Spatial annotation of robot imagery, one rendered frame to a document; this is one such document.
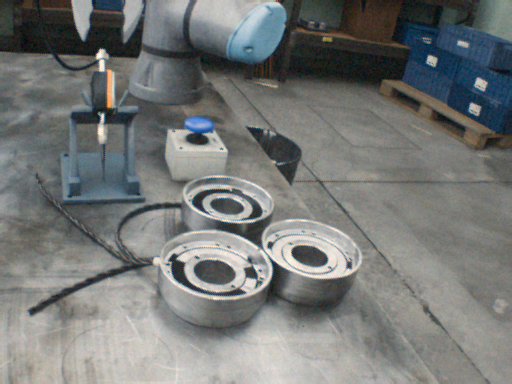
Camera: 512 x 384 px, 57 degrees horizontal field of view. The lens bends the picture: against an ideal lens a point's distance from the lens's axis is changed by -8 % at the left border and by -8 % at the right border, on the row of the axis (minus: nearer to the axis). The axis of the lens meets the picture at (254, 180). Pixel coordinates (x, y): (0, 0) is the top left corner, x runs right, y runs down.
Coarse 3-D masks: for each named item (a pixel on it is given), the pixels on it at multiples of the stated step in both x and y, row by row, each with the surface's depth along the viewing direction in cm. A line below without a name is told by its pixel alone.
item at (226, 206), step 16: (208, 176) 61; (224, 176) 62; (192, 192) 59; (256, 192) 61; (192, 208) 54; (208, 208) 56; (224, 208) 60; (240, 208) 59; (272, 208) 57; (192, 224) 54; (208, 224) 53; (224, 224) 53; (240, 224) 53; (256, 224) 54; (256, 240) 57
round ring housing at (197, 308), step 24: (192, 240) 50; (216, 240) 51; (240, 240) 50; (192, 264) 47; (216, 264) 49; (264, 264) 48; (168, 288) 43; (216, 288) 44; (264, 288) 44; (192, 312) 42; (216, 312) 42; (240, 312) 43
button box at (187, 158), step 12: (168, 132) 70; (180, 132) 70; (192, 132) 71; (168, 144) 70; (180, 144) 67; (192, 144) 67; (204, 144) 68; (216, 144) 69; (168, 156) 70; (180, 156) 65; (192, 156) 66; (204, 156) 67; (216, 156) 67; (180, 168) 66; (192, 168) 67; (204, 168) 67; (216, 168) 68; (180, 180) 67
